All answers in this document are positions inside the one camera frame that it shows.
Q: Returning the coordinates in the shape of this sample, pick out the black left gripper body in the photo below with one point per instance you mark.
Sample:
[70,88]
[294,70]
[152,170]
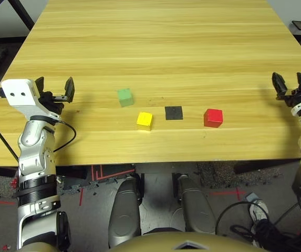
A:
[51,102]

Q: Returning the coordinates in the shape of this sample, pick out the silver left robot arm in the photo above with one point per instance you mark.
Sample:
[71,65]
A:
[34,157]

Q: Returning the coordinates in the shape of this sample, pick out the red wooden block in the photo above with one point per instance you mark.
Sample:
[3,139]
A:
[213,118]

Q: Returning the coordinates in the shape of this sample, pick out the black frame side table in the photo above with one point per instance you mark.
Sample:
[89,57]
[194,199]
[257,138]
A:
[21,13]

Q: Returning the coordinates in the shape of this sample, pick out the speckled grey foam mat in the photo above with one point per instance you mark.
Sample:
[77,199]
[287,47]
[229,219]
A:
[231,174]

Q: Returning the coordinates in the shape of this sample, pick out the small grey box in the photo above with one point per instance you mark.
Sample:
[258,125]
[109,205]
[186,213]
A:
[251,197]

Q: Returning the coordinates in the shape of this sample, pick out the grey robot leg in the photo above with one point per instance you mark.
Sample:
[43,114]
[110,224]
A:
[196,207]
[125,210]

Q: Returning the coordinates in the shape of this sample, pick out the black floor tile red lines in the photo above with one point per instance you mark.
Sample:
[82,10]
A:
[71,176]

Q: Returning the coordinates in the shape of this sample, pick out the grey right robot leg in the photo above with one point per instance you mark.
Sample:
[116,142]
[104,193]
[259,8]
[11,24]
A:
[196,207]

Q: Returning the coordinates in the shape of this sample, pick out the gold robot torso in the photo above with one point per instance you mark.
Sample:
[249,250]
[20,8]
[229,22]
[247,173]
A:
[187,242]

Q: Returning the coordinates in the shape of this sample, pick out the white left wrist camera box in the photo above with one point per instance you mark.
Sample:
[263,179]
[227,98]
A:
[19,92]

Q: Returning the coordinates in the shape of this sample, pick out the grey left robot leg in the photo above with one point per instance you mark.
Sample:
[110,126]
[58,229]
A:
[125,210]

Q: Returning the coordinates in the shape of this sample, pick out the yellow wooden block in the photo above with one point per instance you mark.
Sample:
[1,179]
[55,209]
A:
[145,120]

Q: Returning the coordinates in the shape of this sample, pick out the black square pad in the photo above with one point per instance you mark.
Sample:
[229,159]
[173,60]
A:
[174,113]

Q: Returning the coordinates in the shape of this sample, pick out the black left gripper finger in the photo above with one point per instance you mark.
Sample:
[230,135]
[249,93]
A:
[40,84]
[70,90]

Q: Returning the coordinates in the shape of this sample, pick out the green wooden block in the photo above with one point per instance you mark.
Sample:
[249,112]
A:
[125,97]

